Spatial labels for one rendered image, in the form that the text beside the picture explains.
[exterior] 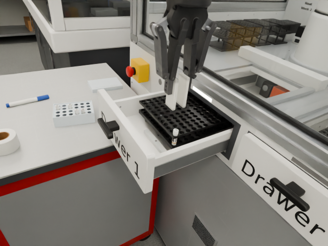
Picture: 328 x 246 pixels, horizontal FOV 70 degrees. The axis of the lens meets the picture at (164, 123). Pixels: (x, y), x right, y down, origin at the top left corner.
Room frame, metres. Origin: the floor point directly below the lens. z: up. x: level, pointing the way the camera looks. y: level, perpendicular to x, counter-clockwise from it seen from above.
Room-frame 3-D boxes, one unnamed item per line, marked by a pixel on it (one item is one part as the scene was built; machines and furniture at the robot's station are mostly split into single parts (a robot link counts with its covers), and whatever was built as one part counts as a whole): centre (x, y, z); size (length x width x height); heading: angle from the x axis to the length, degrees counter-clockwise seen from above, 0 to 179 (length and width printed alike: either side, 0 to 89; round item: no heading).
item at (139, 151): (0.43, 0.10, 0.87); 0.29 x 0.02 x 0.11; 35
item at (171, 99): (0.43, -0.01, 1.00); 0.03 x 0.01 x 0.07; 34
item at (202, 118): (0.55, -0.07, 0.87); 0.22 x 0.18 x 0.06; 125
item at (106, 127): (0.42, 0.12, 0.91); 0.07 x 0.04 x 0.01; 35
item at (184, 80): (0.44, -0.03, 1.00); 0.03 x 0.01 x 0.07; 34
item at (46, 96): (0.70, 0.49, 0.77); 0.14 x 0.02 x 0.02; 131
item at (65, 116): (0.63, 0.30, 0.78); 0.12 x 0.08 x 0.04; 113
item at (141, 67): (0.82, 0.11, 0.88); 0.07 x 0.05 x 0.07; 35
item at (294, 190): (0.29, -0.24, 0.91); 0.07 x 0.04 x 0.01; 35
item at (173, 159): (0.55, -0.07, 0.86); 0.40 x 0.26 x 0.06; 125
